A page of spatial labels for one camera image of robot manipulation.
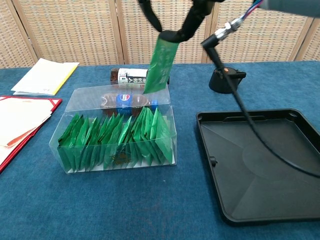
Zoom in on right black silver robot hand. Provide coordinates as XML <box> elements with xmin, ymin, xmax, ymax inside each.
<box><xmin>136</xmin><ymin>0</ymin><xmax>221</xmax><ymax>43</ymax></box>

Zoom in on green foil tea packet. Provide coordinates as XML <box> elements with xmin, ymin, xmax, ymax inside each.
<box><xmin>153</xmin><ymin>107</ymin><xmax>174</xmax><ymax>166</ymax></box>
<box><xmin>57</xmin><ymin>112</ymin><xmax>85</xmax><ymax>173</ymax></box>
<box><xmin>116</xmin><ymin>115</ymin><xmax>133</xmax><ymax>147</ymax></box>
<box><xmin>142</xmin><ymin>33</ymin><xmax>180</xmax><ymax>95</ymax></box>

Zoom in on transparent plastic box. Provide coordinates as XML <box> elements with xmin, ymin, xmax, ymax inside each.
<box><xmin>51</xmin><ymin>83</ymin><xmax>178</xmax><ymax>175</ymax></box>

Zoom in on brown tea bottle white label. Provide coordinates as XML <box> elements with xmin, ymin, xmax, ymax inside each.
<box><xmin>109</xmin><ymin>67</ymin><xmax>172</xmax><ymax>87</ymax></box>

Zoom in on black plastic tray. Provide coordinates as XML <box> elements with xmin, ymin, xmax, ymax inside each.
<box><xmin>195</xmin><ymin>107</ymin><xmax>320</xmax><ymax>227</ymax></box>

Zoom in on black lid with orange button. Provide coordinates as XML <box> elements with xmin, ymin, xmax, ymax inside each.
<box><xmin>208</xmin><ymin>66</ymin><xmax>247</xmax><ymax>95</ymax></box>

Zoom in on Pepsi cola bottle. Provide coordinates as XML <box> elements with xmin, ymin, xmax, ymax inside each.
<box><xmin>99</xmin><ymin>91</ymin><xmax>160</xmax><ymax>116</ymax></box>

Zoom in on woven folding screen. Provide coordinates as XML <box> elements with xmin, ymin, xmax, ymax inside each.
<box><xmin>0</xmin><ymin>0</ymin><xmax>320</xmax><ymax>68</ymax></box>

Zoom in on yellow booklet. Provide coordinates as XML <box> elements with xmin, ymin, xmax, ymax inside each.
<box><xmin>49</xmin><ymin>62</ymin><xmax>80</xmax><ymax>97</ymax></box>

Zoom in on red certificate folder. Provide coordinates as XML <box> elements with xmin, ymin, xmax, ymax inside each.
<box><xmin>0</xmin><ymin>95</ymin><xmax>63</xmax><ymax>175</ymax></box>

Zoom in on white booklet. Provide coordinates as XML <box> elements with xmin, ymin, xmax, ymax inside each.
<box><xmin>11</xmin><ymin>58</ymin><xmax>80</xmax><ymax>96</ymax></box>

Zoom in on white paper sheets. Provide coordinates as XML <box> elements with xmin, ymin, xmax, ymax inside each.
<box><xmin>0</xmin><ymin>98</ymin><xmax>53</xmax><ymax>163</ymax></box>

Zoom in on blue tablecloth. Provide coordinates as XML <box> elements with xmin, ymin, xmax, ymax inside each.
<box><xmin>0</xmin><ymin>60</ymin><xmax>320</xmax><ymax>240</ymax></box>

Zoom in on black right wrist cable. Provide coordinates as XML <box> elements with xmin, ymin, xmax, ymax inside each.
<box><xmin>201</xmin><ymin>0</ymin><xmax>320</xmax><ymax>179</ymax></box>

